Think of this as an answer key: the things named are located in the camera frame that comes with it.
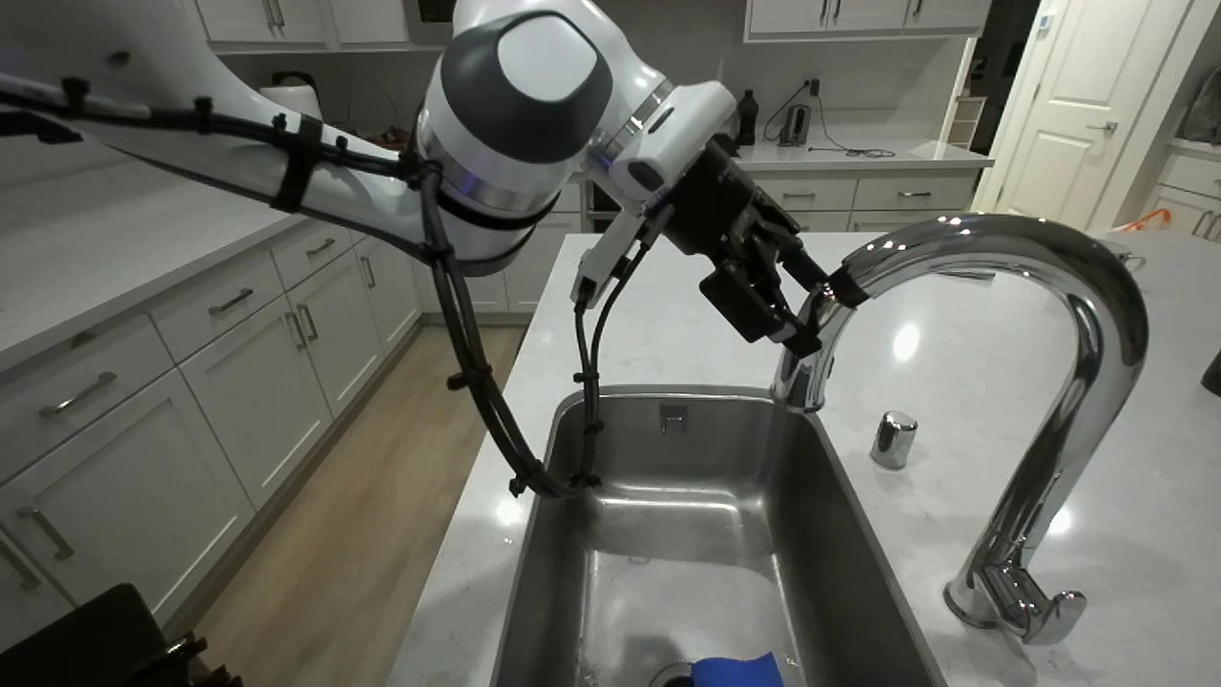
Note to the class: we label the white panel door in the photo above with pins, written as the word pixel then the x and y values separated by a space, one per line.
pixel 1078 99

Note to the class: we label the grey side drawer cabinet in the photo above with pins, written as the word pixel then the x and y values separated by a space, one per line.
pixel 168 360

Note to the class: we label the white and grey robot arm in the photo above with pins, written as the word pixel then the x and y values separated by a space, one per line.
pixel 513 108

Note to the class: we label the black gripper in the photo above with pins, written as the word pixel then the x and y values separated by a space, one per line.
pixel 720 210

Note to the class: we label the small chrome soap dispenser cap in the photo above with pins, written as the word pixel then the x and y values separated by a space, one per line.
pixel 894 440

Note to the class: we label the blue sponge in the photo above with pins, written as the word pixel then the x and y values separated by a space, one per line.
pixel 738 673

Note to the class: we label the stainless steel sink basin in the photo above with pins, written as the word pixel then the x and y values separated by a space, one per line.
pixel 705 523

